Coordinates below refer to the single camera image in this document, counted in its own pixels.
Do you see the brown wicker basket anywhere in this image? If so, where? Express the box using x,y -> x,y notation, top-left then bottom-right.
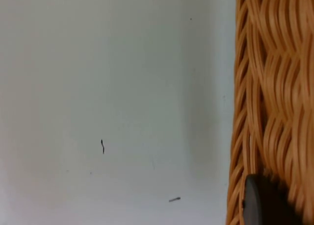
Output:
225,0 -> 314,225

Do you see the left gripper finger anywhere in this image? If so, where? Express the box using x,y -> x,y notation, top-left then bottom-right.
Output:
242,174 -> 305,225

